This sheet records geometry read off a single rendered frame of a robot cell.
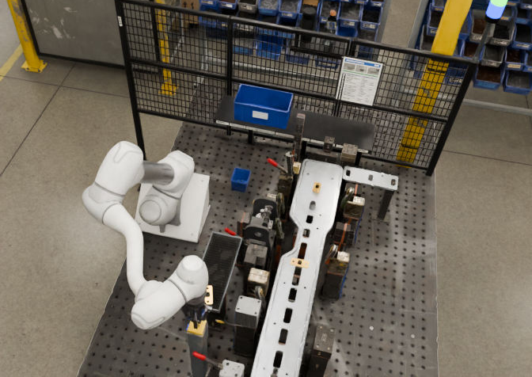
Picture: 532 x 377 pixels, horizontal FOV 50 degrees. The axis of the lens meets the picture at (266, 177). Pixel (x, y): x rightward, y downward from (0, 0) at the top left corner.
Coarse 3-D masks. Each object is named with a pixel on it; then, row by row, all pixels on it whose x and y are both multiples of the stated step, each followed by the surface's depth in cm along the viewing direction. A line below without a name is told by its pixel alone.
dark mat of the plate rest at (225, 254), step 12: (216, 240) 250; (228, 240) 251; (240, 240) 251; (216, 252) 246; (228, 252) 247; (216, 264) 242; (228, 264) 243; (216, 276) 238; (228, 276) 239; (216, 288) 235; (216, 300) 231
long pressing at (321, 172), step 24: (312, 168) 304; (336, 168) 305; (312, 192) 292; (336, 192) 294; (312, 240) 273; (288, 264) 263; (312, 264) 264; (288, 288) 255; (312, 288) 256; (264, 336) 239; (288, 336) 240; (264, 360) 232; (288, 360) 233
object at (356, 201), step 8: (352, 200) 289; (360, 200) 285; (344, 208) 289; (352, 208) 287; (360, 208) 285; (344, 216) 292; (352, 216) 291; (360, 216) 290; (352, 224) 298; (352, 232) 301; (352, 240) 306
